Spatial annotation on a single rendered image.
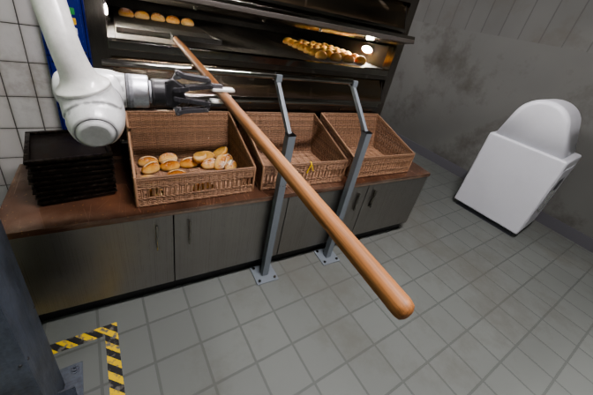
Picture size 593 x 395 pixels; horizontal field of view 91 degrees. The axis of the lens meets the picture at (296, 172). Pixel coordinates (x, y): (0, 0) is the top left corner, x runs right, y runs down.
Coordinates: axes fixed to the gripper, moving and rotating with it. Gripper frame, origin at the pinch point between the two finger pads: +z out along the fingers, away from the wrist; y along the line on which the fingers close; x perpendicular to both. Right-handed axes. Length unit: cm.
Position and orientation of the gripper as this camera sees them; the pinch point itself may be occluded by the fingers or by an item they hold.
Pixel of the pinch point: (222, 95)
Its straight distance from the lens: 97.6
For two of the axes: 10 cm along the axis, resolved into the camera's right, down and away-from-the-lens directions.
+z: 8.7, -0.8, 4.8
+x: 4.5, 5.1, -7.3
